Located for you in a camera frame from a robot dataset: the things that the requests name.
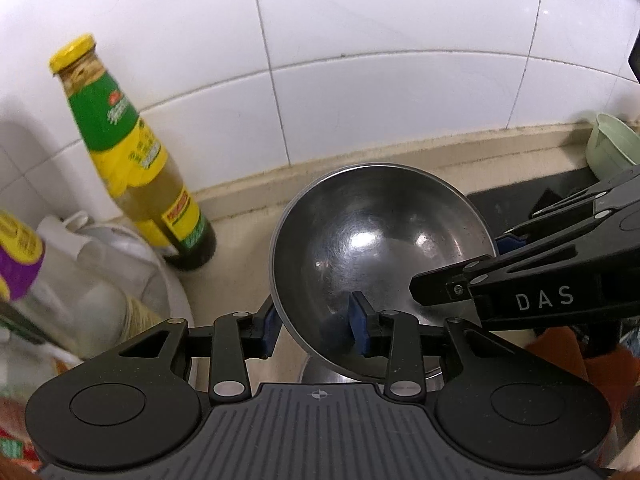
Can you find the steel bowl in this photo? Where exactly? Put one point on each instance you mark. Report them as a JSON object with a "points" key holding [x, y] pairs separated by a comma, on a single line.
{"points": [[368, 228]]}

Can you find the black stove top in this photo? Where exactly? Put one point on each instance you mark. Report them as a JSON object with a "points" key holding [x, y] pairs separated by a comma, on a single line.
{"points": [[509, 205]]}

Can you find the orange cloth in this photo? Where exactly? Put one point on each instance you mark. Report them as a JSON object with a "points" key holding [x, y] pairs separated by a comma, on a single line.
{"points": [[615, 375]]}

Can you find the pale green cup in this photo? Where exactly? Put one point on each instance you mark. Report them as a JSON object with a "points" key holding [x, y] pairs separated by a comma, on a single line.
{"points": [[612, 147]]}

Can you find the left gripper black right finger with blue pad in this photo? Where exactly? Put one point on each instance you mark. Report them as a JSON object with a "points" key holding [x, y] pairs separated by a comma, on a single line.
{"points": [[401, 340]]}

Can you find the white condiment tray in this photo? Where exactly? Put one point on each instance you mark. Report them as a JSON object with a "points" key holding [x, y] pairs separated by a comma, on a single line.
{"points": [[122, 256]]}

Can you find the yellow cap sauce bottle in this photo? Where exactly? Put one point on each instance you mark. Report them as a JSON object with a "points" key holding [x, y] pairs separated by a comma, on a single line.
{"points": [[134, 166]]}

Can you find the purple label clear bottle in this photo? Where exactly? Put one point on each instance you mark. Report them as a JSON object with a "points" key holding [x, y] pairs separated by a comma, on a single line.
{"points": [[82, 312]]}

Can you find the stacked steel bowls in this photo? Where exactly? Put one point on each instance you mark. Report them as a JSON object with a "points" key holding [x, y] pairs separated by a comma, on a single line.
{"points": [[315, 371]]}

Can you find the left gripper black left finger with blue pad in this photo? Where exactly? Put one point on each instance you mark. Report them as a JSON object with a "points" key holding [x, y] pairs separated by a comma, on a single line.
{"points": [[233, 339]]}

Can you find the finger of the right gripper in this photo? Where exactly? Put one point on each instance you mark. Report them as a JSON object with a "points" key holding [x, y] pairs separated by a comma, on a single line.
{"points": [[514, 239], [445, 285]]}

